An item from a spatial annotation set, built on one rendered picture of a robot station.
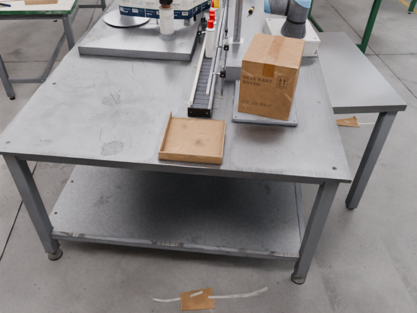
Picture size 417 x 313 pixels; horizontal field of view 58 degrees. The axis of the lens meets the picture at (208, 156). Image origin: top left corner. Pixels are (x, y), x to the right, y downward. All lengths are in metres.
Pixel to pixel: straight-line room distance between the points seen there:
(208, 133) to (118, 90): 0.58
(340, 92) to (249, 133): 0.63
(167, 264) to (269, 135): 0.97
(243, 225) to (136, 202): 0.63
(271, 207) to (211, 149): 0.75
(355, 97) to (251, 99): 0.61
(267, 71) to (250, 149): 0.34
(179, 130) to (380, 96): 1.08
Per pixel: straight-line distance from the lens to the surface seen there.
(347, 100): 2.08
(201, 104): 1.80
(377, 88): 2.25
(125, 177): 2.40
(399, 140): 3.41
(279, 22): 2.56
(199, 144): 1.63
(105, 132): 1.75
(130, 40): 2.44
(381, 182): 2.94
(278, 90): 1.71
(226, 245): 2.03
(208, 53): 2.19
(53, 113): 1.94
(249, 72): 1.69
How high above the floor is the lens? 1.87
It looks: 41 degrees down
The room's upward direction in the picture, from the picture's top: 2 degrees clockwise
